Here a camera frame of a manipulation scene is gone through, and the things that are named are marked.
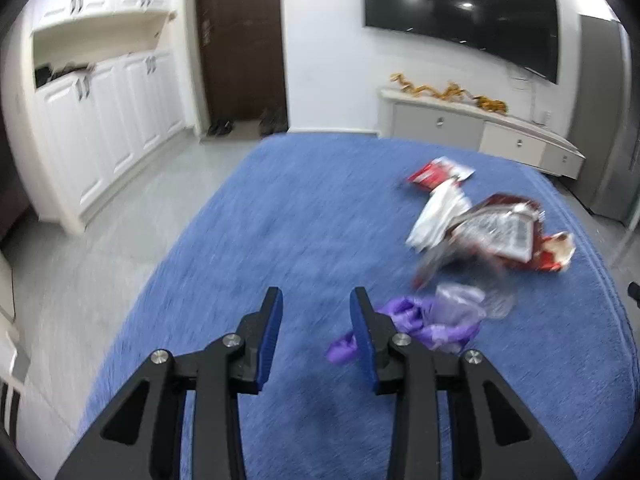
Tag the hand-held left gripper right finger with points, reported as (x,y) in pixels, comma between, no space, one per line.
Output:
(361,340)

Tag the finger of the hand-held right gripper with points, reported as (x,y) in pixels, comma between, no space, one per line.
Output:
(634,294)

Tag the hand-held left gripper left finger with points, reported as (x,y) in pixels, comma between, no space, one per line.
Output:
(267,340)

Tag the purple plastic bag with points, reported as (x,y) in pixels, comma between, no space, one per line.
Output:
(405,312)

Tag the small red cream wrapper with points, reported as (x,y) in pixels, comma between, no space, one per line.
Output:
(557,252)

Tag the clear plastic bag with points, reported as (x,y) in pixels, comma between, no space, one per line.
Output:
(460,295)

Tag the white plastic wrapper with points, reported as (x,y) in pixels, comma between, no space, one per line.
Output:
(435,215)

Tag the large red snack bag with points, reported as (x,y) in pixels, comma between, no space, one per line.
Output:
(500,230)

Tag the blue towel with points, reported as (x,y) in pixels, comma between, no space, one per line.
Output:
(300,235)

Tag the grey refrigerator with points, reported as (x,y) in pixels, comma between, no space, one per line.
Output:
(600,110)

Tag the black pair of shoes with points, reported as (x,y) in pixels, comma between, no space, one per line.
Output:
(220,128)

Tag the brown pair of shoes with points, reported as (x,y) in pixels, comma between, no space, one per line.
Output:
(272,122)

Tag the white grey television console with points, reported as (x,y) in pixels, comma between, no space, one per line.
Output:
(450,122)

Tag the golden tiger figurine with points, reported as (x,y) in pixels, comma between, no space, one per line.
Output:
(490,104)

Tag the white chair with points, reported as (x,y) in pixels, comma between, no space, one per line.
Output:
(15,360)

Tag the golden dragon figurine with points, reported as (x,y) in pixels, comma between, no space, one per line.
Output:
(430,91)

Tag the white lower cabinets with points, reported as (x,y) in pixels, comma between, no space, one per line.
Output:
(110,120)

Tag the brown entrance door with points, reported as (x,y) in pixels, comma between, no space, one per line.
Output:
(240,35)

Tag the dark items on cabinet shelf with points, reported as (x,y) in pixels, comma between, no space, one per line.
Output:
(55,72)

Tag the black wall television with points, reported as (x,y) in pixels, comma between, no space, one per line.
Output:
(450,5)

